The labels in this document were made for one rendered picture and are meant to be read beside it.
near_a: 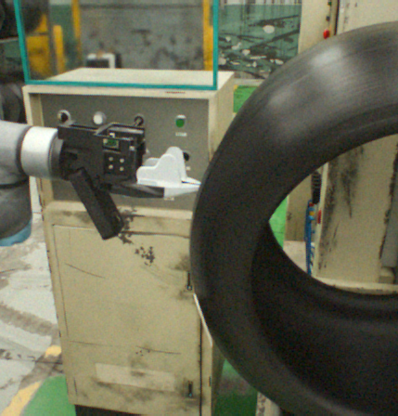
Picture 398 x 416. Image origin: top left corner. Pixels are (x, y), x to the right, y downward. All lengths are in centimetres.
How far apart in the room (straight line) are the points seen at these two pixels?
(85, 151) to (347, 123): 36
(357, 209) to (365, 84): 50
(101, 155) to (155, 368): 117
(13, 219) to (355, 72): 52
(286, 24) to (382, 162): 884
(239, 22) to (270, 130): 927
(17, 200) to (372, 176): 63
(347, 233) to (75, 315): 102
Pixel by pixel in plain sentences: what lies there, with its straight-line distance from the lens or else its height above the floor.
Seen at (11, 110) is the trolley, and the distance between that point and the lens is 444.
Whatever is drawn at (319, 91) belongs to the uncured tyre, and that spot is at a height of 140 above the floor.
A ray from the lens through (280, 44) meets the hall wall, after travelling 975.
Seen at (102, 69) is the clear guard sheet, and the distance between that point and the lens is 136.
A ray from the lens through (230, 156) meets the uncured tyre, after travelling 55.
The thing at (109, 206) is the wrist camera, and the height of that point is 121.
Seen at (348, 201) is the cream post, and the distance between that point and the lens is 97.
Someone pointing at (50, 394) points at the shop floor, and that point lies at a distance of 218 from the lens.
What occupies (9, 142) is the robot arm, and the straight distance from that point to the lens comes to 72.
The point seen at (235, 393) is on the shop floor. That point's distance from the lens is 210.
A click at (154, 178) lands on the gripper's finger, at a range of 66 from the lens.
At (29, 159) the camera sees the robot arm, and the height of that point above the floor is 129.
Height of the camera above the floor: 149
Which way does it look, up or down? 23 degrees down
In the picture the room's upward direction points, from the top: straight up
